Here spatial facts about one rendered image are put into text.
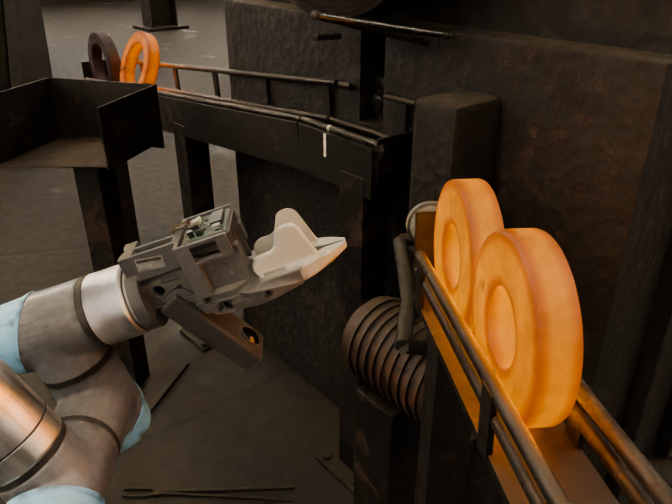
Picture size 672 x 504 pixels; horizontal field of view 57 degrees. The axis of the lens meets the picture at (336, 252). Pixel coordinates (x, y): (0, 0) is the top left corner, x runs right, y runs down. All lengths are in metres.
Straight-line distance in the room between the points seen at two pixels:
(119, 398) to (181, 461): 0.74
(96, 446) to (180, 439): 0.84
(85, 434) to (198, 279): 0.18
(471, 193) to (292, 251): 0.18
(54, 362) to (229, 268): 0.20
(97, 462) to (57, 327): 0.13
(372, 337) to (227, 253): 0.32
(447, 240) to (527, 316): 0.24
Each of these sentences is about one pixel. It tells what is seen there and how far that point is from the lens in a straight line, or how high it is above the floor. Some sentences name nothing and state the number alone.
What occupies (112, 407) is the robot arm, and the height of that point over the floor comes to 0.57.
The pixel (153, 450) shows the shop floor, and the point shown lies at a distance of 1.47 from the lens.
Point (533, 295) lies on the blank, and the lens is 0.44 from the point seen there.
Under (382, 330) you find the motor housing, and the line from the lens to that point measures 0.85.
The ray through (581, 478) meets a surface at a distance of 0.50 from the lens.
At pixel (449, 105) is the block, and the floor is 0.80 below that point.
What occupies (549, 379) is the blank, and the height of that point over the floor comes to 0.73.
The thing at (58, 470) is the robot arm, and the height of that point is 0.59.
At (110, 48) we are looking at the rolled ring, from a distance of 1.94.
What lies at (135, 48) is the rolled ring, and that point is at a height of 0.72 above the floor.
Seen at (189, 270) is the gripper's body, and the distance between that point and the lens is 0.60.
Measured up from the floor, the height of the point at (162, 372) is 0.01.
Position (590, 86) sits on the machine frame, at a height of 0.83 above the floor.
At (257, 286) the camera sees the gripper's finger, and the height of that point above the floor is 0.70.
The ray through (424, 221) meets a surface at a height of 0.71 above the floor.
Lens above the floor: 1.00
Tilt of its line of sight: 27 degrees down
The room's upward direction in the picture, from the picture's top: straight up
